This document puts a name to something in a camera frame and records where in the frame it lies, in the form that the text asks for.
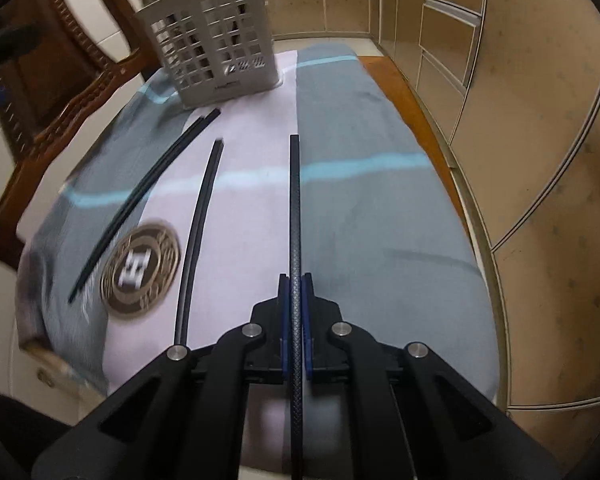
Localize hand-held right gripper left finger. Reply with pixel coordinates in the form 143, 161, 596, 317
30, 272, 292, 480

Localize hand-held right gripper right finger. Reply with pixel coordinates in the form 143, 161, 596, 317
302, 272, 564, 480

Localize black chopstick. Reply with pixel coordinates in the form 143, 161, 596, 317
173, 140, 220, 347
72, 108, 222, 291
287, 134, 306, 480
180, 139, 225, 347
67, 116, 206, 305

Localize grey perforated utensil holder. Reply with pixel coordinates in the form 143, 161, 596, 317
135, 0, 284, 110

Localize carved wooden chair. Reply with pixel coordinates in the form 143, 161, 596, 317
0, 0, 169, 267

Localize grey and pink printed cloth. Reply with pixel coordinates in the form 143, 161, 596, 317
15, 42, 499, 476

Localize orange wooden table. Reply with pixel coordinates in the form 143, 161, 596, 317
355, 54, 474, 241

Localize beige kitchen cabinets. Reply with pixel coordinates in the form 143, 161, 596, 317
256, 0, 600, 411

